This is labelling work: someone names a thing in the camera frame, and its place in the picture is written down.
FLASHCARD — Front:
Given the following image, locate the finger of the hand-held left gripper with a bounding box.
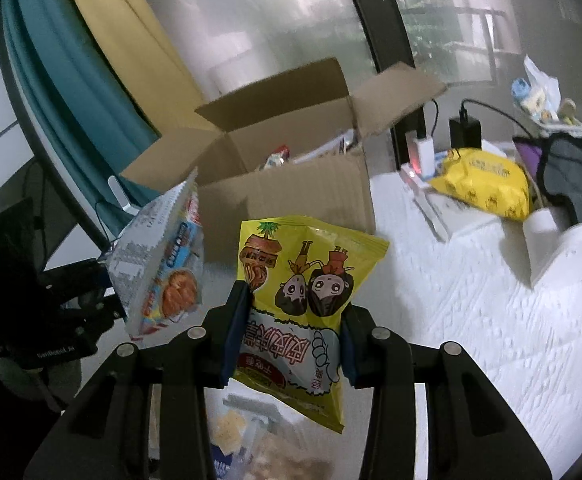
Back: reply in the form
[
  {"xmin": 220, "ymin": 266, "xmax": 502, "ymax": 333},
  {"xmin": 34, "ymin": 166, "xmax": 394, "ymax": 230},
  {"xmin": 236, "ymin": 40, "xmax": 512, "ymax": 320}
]
[
  {"xmin": 41, "ymin": 258, "xmax": 114, "ymax": 293},
  {"xmin": 58, "ymin": 292, "xmax": 128, "ymax": 331}
]

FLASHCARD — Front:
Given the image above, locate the white noodle snack packet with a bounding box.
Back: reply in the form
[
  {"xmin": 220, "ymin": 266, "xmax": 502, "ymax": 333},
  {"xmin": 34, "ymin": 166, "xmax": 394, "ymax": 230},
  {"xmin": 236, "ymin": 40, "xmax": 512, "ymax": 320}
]
[{"xmin": 100, "ymin": 167, "xmax": 206, "ymax": 343}]

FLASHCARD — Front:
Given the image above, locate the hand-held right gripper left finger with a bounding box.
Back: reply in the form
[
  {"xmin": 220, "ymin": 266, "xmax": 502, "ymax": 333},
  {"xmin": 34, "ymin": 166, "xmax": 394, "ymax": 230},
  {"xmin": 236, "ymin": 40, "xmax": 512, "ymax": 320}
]
[{"xmin": 23, "ymin": 281, "xmax": 254, "ymax": 480}]

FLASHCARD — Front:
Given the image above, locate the dark window frame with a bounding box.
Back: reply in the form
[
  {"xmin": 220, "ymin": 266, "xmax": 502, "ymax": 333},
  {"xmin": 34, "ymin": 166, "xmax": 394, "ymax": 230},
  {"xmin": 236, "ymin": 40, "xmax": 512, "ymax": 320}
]
[{"xmin": 336, "ymin": 0, "xmax": 419, "ymax": 171}]

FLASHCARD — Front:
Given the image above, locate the yellow curtain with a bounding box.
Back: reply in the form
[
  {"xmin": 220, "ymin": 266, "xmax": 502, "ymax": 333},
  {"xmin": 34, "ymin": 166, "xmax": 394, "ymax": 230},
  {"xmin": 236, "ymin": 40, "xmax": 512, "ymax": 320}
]
[{"xmin": 58, "ymin": 0, "xmax": 206, "ymax": 136}]

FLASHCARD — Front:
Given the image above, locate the teal curtain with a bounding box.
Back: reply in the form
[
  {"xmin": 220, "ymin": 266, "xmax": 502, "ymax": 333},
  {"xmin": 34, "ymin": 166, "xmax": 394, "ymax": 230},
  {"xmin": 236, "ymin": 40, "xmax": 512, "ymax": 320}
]
[{"xmin": 1, "ymin": 0, "xmax": 164, "ymax": 226}]

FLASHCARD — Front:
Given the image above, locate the black adapter cable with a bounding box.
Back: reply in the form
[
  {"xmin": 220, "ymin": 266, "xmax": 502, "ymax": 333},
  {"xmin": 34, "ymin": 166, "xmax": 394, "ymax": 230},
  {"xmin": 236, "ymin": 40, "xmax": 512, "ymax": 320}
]
[{"xmin": 458, "ymin": 99, "xmax": 542, "ymax": 136}]

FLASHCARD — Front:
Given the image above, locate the white power strip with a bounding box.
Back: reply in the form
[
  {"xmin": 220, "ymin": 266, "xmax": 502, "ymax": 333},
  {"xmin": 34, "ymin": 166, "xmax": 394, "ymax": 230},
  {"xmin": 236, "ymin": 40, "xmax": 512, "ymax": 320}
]
[{"xmin": 400, "ymin": 162, "xmax": 472, "ymax": 243}]

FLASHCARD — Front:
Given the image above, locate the white charger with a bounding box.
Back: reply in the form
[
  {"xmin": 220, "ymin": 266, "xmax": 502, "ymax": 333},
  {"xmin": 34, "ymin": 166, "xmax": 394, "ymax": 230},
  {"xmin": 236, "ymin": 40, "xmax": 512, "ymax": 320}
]
[{"xmin": 411, "ymin": 132, "xmax": 434, "ymax": 173}]

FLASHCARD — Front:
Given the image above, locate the cardboard box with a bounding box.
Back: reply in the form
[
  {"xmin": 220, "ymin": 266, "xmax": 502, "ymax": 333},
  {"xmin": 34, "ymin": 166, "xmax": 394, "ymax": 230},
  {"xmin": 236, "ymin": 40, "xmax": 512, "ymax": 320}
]
[{"xmin": 120, "ymin": 57, "xmax": 448, "ymax": 266}]

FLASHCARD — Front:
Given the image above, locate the clear toast packet blue label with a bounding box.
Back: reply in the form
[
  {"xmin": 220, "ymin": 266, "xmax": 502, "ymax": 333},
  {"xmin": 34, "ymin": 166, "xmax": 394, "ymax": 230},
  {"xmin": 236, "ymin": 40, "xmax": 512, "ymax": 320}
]
[{"xmin": 210, "ymin": 394, "xmax": 334, "ymax": 480}]

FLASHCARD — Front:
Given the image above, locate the black power adapter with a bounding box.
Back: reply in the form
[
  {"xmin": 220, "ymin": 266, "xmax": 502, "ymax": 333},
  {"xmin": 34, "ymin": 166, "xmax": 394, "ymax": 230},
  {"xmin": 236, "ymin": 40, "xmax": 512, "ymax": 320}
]
[{"xmin": 449, "ymin": 117, "xmax": 482, "ymax": 151}]

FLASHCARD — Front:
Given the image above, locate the blue white small packet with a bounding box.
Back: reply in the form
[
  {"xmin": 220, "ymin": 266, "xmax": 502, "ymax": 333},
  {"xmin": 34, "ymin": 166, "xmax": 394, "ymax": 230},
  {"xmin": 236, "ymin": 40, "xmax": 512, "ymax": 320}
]
[{"xmin": 511, "ymin": 77, "xmax": 546, "ymax": 111}]

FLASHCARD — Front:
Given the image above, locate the purple cloth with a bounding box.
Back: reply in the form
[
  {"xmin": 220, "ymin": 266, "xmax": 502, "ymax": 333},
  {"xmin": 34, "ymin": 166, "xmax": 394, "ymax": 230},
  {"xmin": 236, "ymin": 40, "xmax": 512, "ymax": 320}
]
[{"xmin": 513, "ymin": 137, "xmax": 546, "ymax": 181}]

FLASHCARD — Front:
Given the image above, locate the grey bag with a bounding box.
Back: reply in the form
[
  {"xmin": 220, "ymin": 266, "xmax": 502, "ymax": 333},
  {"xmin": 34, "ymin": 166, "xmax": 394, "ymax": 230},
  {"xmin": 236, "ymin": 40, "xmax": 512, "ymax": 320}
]
[{"xmin": 513, "ymin": 132, "xmax": 582, "ymax": 226}]

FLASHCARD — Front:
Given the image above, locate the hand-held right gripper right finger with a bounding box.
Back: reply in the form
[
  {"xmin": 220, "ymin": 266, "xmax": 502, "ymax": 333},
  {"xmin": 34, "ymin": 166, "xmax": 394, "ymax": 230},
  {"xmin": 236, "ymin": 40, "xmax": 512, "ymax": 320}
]
[{"xmin": 340, "ymin": 304, "xmax": 564, "ymax": 480}]

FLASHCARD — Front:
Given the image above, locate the yellow wipes packet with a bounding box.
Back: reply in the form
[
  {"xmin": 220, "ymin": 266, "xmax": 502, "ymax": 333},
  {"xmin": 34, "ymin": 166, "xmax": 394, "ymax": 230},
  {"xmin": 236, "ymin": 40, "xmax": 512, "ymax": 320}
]
[{"xmin": 430, "ymin": 147, "xmax": 530, "ymax": 222}]

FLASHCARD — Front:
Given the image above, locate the white antenna stand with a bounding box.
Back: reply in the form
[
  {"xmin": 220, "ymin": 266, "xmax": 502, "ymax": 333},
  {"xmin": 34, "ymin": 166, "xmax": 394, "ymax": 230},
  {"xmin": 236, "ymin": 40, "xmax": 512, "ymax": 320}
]
[{"xmin": 108, "ymin": 176, "xmax": 142, "ymax": 213}]

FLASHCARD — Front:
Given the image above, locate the white square device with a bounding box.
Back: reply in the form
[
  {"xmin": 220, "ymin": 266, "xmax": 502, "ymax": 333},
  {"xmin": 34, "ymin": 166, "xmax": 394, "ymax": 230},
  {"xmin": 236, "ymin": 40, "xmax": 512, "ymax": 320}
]
[{"xmin": 523, "ymin": 207, "xmax": 582, "ymax": 288}]

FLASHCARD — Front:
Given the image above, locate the white basket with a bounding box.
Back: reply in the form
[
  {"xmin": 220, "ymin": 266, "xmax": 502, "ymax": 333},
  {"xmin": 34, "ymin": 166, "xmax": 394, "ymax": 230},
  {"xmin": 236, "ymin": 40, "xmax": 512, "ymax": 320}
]
[{"xmin": 536, "ymin": 112, "xmax": 582, "ymax": 137}]

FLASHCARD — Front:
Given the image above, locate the yellow cartoon snack packet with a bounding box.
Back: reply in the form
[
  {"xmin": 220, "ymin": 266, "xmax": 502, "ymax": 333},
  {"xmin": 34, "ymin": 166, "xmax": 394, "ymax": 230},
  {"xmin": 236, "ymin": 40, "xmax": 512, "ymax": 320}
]
[{"xmin": 233, "ymin": 216, "xmax": 390, "ymax": 435}]

